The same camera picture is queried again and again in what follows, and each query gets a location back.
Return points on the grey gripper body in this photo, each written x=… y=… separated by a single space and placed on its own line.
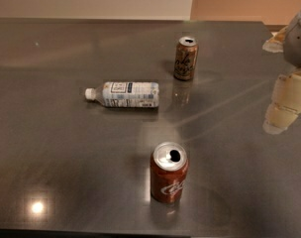
x=299 y=40

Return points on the clear blue-label plastic bottle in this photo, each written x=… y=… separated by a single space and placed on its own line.
x=125 y=94

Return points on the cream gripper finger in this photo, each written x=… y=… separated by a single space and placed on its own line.
x=285 y=106
x=275 y=43

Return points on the brown soda can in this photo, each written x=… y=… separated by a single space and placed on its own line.
x=185 y=58

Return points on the red coke can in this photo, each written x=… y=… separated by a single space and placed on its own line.
x=169 y=165

